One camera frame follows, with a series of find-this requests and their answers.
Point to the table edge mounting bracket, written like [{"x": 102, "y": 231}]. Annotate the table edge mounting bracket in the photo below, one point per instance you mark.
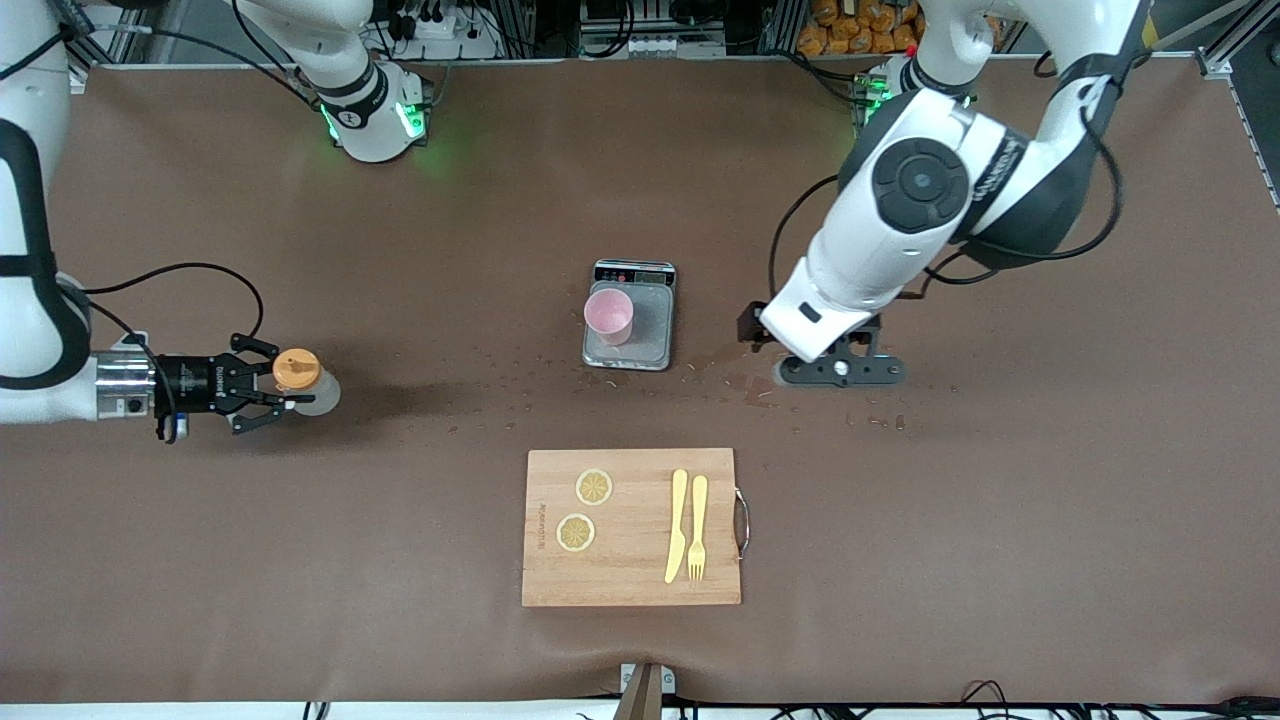
[{"x": 645, "y": 695}]

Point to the white power strip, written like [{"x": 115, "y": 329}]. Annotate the white power strip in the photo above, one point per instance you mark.
[{"x": 440, "y": 30}]

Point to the wooden cutting board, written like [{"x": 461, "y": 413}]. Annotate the wooden cutting board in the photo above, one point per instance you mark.
[{"x": 630, "y": 570}]

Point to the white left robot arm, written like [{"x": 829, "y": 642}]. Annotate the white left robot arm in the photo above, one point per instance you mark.
[{"x": 860, "y": 260}]

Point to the orange snack pile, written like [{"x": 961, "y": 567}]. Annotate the orange snack pile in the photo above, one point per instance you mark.
[{"x": 860, "y": 30}]

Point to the lemon slice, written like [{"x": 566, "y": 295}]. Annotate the lemon slice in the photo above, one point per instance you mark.
[
  {"x": 594, "y": 487},
  {"x": 575, "y": 532}
]

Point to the yellow plastic fork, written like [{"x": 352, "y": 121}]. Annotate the yellow plastic fork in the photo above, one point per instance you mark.
[{"x": 698, "y": 510}]

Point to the clear sauce bottle orange cap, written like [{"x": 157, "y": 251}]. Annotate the clear sauce bottle orange cap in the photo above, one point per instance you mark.
[{"x": 298, "y": 370}]

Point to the pink plastic cup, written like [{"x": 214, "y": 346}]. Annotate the pink plastic cup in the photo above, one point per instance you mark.
[{"x": 608, "y": 315}]

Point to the white terminal block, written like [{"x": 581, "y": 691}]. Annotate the white terminal block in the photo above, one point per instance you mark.
[{"x": 670, "y": 46}]

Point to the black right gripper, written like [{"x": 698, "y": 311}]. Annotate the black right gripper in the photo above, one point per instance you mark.
[{"x": 188, "y": 384}]

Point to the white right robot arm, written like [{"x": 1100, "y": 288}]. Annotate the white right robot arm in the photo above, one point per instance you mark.
[{"x": 30, "y": 350}]

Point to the silver digital kitchen scale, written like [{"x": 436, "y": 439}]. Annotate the silver digital kitchen scale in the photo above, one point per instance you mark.
[{"x": 650, "y": 335}]

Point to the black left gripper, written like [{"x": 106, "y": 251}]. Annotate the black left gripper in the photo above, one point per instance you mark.
[{"x": 750, "y": 325}]

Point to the yellow plastic knife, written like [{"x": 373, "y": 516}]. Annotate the yellow plastic knife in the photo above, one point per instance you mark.
[{"x": 679, "y": 520}]

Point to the aluminium frame post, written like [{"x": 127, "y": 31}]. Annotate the aluminium frame post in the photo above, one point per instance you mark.
[
  {"x": 780, "y": 25},
  {"x": 518, "y": 25}
]

